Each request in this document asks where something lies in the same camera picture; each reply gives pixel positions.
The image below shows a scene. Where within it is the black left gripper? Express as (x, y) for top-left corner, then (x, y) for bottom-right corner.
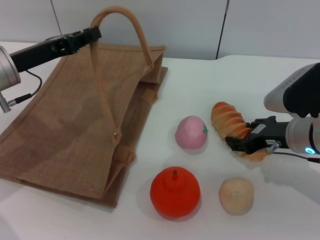
(9, 26), (103, 73)

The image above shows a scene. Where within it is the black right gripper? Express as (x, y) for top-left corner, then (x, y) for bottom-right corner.
(224, 115), (292, 155)

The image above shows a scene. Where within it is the striped orange bread loaf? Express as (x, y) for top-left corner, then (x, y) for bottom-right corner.
(210, 101), (272, 162)

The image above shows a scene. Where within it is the brown woven handbag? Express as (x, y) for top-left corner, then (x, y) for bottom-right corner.
(0, 5), (169, 208)

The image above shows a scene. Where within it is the pink peach toy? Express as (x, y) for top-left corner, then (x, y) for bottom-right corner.
(174, 115), (210, 151)

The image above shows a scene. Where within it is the beige peach toy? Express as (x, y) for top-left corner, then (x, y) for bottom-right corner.
(218, 177), (255, 216)

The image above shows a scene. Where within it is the red orange persimmon toy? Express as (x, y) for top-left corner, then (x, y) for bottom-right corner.
(149, 166), (201, 221)

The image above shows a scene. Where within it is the right arm connector cable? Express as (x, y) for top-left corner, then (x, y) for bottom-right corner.
(268, 140), (320, 164)

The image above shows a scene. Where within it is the arm connector cable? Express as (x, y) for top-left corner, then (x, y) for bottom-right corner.
(268, 140), (320, 164)
(0, 69), (44, 114)

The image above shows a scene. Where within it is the left arm connector cable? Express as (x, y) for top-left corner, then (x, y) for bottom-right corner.
(0, 69), (44, 114)

